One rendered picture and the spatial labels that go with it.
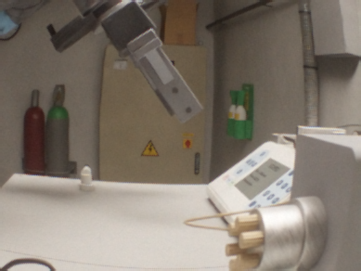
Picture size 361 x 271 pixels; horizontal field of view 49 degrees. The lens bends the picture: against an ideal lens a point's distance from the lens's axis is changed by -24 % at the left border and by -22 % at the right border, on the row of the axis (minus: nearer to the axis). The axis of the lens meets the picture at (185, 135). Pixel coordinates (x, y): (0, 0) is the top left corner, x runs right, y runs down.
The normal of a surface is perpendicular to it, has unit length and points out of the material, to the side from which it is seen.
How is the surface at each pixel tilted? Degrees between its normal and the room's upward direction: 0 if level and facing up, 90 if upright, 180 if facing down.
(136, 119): 90
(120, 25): 90
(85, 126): 90
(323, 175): 90
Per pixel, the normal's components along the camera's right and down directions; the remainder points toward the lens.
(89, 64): 0.18, 0.09
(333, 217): -0.98, -0.03
